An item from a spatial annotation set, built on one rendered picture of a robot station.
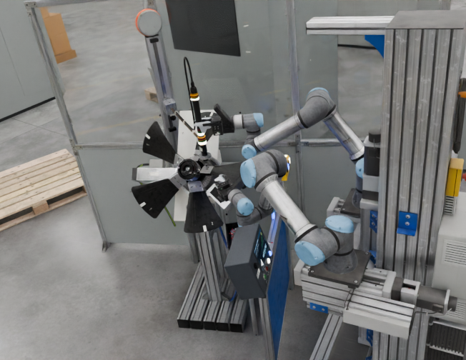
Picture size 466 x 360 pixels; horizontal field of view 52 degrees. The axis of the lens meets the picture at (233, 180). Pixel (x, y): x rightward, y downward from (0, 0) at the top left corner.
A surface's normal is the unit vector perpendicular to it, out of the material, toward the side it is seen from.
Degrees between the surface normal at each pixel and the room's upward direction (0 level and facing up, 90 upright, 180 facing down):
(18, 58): 90
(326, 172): 90
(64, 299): 0
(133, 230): 90
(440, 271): 90
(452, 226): 0
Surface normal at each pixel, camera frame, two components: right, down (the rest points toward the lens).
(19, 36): 0.77, 0.24
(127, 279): -0.12, -0.85
